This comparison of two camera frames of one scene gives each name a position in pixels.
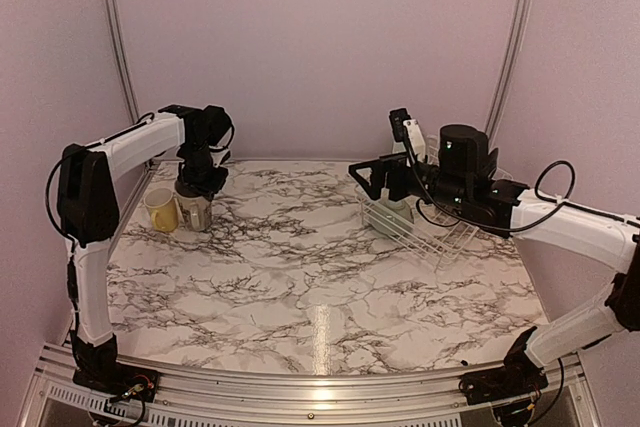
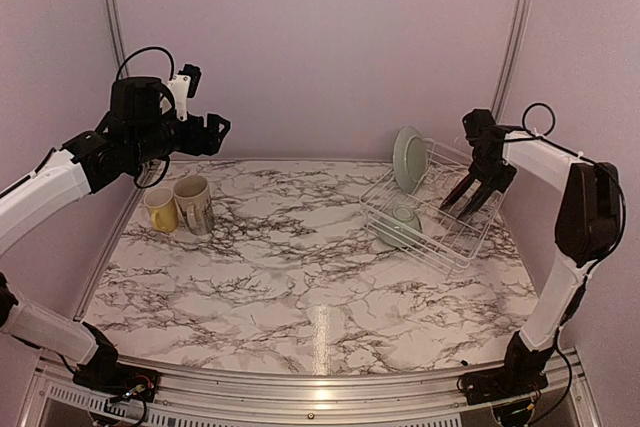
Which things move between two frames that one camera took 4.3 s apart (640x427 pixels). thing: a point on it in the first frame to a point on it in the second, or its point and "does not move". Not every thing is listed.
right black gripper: (391, 162) to (499, 183)
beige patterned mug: (196, 212) does not move
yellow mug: (164, 211) does not move
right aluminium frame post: (513, 47) does not move
